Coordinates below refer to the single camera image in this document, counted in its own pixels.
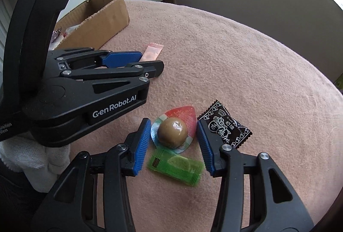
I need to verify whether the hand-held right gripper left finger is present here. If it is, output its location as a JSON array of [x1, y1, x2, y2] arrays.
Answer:
[[31, 118, 152, 232]]

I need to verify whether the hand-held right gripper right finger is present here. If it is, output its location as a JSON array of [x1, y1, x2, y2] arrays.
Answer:
[[196, 121, 315, 232]]

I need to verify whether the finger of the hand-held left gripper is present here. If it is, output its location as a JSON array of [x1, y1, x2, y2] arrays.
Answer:
[[51, 48, 143, 69], [61, 60, 165, 81]]

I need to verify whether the pink snack packet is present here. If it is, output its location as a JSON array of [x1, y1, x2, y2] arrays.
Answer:
[[141, 43, 164, 63]]

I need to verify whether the black patterned candy packet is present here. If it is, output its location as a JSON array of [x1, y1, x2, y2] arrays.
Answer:
[[197, 99, 253, 149]]

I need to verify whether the jelly cup with brown ball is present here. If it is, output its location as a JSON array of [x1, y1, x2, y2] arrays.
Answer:
[[150, 105, 197, 154]]

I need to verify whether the green candy packet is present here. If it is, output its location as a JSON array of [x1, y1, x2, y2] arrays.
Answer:
[[147, 147, 205, 187]]

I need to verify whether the brown cardboard box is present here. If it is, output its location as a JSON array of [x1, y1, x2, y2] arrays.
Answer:
[[50, 0, 130, 50]]

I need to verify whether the person's left hand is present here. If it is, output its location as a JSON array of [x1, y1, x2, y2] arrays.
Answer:
[[0, 131, 71, 192]]

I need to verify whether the pink blanket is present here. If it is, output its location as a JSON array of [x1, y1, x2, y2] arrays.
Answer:
[[35, 0, 343, 232]]

